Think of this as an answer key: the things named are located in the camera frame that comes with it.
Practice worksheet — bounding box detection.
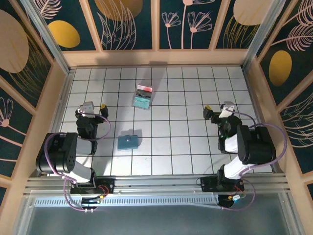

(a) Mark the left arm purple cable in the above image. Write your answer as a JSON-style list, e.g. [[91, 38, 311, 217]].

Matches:
[[44, 109, 112, 213]]

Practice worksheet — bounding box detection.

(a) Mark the teal plastic card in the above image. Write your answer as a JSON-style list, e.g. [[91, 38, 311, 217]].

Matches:
[[133, 95, 150, 110]]

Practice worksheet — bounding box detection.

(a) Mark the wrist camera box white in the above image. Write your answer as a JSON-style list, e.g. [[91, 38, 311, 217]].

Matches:
[[82, 101, 95, 115], [220, 101, 235, 118]]

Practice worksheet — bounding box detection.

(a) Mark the aluminium frame rail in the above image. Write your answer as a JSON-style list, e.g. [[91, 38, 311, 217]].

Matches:
[[23, 173, 291, 196]]

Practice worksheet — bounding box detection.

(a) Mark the clear packaged item box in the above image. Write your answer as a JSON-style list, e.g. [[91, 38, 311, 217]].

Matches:
[[131, 82, 155, 112]]

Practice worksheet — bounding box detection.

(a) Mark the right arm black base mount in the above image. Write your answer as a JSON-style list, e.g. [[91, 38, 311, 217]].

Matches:
[[195, 176, 245, 193]]

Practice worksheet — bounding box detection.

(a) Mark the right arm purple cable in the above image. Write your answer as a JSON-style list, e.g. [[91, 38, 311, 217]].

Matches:
[[220, 109, 287, 212]]

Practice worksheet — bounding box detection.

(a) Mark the aluminium corner post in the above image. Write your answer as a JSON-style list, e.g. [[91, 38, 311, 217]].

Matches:
[[21, 0, 75, 74], [241, 0, 287, 71]]

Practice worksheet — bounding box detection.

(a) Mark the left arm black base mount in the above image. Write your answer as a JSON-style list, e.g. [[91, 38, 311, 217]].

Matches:
[[70, 178, 115, 195]]

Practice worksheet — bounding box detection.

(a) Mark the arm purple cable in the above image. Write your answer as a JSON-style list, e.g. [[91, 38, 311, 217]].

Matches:
[[44, 109, 112, 213], [220, 109, 287, 212]]

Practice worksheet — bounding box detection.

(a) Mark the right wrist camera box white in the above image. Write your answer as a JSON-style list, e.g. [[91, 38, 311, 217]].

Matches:
[[220, 101, 235, 118]]

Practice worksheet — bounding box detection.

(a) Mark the small circuit board with wires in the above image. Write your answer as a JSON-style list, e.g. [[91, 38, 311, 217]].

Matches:
[[81, 193, 109, 208], [219, 193, 247, 209]]

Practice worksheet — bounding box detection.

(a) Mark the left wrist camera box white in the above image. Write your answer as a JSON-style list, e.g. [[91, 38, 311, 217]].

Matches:
[[82, 101, 95, 115]]

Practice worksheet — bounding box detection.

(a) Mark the perforated metal cable tray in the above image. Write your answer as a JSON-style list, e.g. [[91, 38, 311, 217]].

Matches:
[[34, 197, 221, 209]]

